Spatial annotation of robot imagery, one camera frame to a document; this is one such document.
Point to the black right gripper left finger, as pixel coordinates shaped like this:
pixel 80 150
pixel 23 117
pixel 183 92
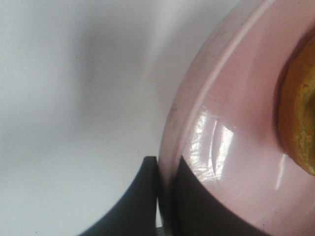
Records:
pixel 135 212

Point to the burger with lettuce and cheese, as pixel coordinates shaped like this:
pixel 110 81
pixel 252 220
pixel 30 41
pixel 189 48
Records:
pixel 296 109

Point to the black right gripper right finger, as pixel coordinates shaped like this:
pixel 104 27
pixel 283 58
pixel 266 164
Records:
pixel 195 212

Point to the pink round plate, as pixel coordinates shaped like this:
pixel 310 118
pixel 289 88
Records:
pixel 223 120

